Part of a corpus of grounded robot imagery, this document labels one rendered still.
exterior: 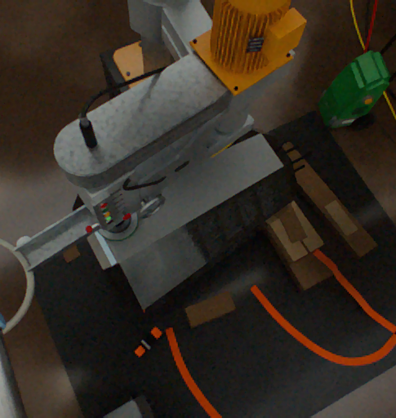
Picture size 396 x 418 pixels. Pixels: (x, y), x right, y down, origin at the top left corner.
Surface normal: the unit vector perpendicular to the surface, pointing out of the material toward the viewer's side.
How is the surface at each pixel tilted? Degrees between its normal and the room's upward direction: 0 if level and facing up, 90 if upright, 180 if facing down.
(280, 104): 0
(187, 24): 0
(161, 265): 45
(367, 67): 34
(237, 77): 0
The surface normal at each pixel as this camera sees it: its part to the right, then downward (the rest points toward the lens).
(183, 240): 0.42, 0.31
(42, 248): 0.08, -0.37
